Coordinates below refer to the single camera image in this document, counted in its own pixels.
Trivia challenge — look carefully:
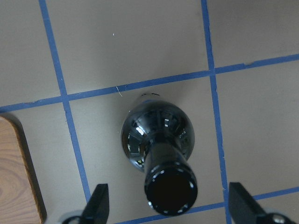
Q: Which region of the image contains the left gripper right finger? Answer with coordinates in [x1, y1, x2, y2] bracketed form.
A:
[228, 182, 292, 224]

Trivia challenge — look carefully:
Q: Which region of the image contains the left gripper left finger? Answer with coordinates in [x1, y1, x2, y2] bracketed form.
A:
[81, 183, 109, 224]

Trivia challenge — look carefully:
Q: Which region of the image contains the dark wine bottle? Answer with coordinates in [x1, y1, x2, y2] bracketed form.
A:
[121, 93, 198, 216]

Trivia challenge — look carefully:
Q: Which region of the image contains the wooden tray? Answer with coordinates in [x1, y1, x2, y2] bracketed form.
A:
[0, 117, 47, 224]

